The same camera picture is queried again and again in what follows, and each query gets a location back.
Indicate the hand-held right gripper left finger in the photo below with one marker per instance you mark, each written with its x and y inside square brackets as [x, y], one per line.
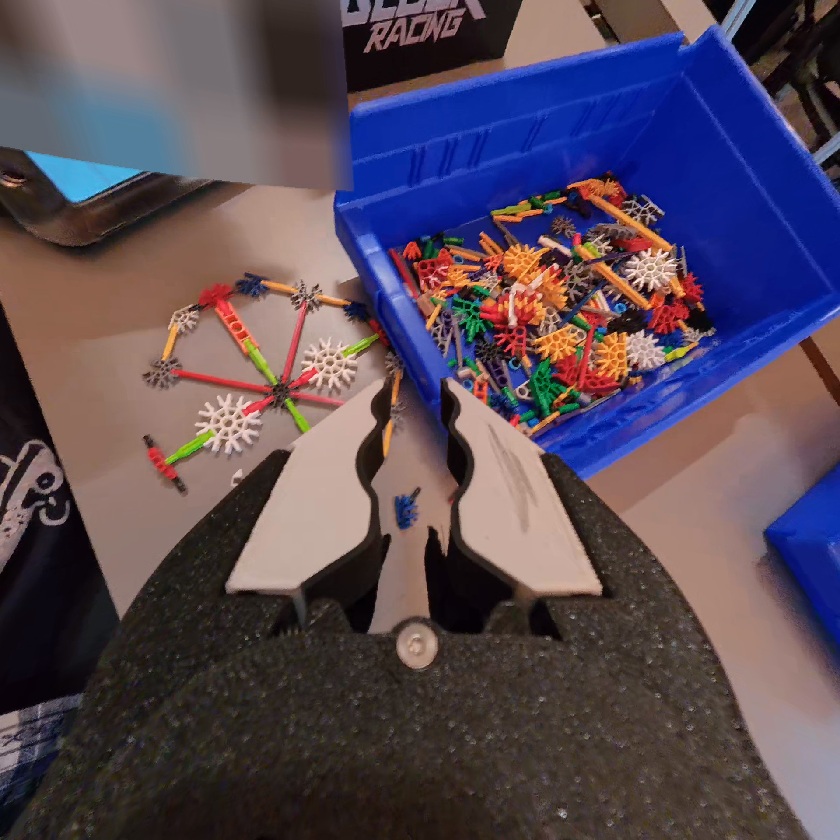
[315, 518]

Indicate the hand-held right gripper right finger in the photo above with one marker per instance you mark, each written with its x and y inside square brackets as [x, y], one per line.
[525, 525]

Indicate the spoked construction toy wheel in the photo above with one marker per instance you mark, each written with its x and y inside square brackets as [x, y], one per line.
[281, 392]

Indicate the short black rod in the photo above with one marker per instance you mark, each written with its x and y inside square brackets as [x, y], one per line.
[181, 486]

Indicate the red snowflake connector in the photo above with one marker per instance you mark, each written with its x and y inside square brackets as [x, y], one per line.
[159, 459]

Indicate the pile of colourful toy pieces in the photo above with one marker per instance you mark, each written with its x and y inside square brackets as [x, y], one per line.
[564, 341]

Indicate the blue plastic storage bin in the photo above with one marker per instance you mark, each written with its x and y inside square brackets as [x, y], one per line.
[525, 131]
[807, 544]

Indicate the blue connector with black rod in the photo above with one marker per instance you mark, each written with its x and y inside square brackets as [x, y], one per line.
[405, 508]

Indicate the person in dark printed shirt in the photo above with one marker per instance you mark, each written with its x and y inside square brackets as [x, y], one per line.
[39, 590]

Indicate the black printed box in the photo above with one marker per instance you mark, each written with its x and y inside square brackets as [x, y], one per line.
[492, 39]

